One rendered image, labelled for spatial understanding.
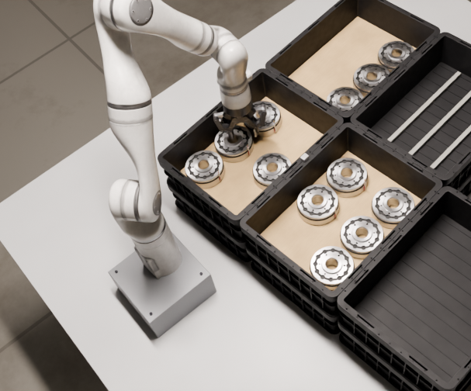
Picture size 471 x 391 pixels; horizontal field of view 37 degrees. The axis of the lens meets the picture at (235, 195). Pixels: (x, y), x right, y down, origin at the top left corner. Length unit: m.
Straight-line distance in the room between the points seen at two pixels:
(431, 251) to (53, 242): 1.02
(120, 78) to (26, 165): 1.79
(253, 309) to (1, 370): 1.22
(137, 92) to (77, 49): 2.13
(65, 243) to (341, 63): 0.94
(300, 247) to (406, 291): 0.27
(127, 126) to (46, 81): 2.05
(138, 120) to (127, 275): 0.51
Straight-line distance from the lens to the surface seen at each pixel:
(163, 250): 1.71
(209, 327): 1.83
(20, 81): 3.55
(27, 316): 2.83
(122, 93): 1.46
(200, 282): 1.78
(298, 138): 1.94
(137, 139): 1.48
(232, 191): 1.86
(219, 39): 1.64
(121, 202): 1.55
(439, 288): 1.71
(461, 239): 1.78
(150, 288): 1.80
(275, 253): 1.64
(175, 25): 1.48
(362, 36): 2.18
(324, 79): 2.07
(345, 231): 1.74
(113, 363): 1.86
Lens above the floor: 2.36
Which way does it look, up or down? 56 degrees down
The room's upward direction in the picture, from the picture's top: 14 degrees counter-clockwise
